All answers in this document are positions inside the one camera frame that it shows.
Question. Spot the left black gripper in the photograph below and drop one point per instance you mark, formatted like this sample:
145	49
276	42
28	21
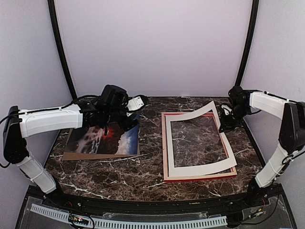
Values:
129	124

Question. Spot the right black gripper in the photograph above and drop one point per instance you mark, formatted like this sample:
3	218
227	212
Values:
225	125

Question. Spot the landscape photo print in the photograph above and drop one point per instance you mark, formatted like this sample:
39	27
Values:
95	143

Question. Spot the clear acrylic sheet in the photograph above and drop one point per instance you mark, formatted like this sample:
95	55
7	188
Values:
196	142

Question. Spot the red wooden picture frame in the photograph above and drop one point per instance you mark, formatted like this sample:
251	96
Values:
217	170

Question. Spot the brown cardboard backing board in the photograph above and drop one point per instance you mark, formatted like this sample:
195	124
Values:
95	157

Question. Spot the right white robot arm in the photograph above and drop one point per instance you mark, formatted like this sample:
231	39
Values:
291	137

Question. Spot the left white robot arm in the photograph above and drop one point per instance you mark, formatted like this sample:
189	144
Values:
85	111

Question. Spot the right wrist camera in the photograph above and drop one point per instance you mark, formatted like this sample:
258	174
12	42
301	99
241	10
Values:
239	102

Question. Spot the right black corner post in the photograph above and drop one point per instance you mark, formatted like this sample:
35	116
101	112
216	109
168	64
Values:
248	42

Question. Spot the black corner post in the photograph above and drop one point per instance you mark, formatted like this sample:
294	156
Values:
248	42
60	48

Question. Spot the black front rail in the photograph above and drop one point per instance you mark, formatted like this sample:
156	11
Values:
227	204

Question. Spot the white slotted cable duct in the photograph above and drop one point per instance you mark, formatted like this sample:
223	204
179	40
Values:
83	222

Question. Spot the left black corner post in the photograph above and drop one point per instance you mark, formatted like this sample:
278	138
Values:
60	48

